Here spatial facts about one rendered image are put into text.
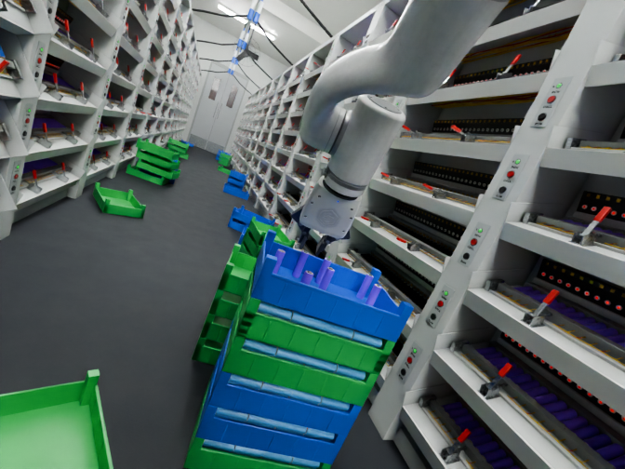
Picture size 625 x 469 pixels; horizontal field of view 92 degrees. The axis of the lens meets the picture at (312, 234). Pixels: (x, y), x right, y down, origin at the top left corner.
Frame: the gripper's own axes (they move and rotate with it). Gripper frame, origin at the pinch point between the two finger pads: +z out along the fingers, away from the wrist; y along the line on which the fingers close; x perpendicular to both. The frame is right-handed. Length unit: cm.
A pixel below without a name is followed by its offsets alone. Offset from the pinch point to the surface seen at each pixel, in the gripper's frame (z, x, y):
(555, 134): -36, 26, 45
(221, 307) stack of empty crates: 34.5, 0.4, -14.6
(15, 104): 19, 35, -96
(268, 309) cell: 4.3, -17.5, -4.8
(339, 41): -13, 239, -12
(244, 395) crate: 20.6, -26.2, -2.9
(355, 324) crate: 2.1, -15.9, 11.7
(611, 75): -50, 28, 46
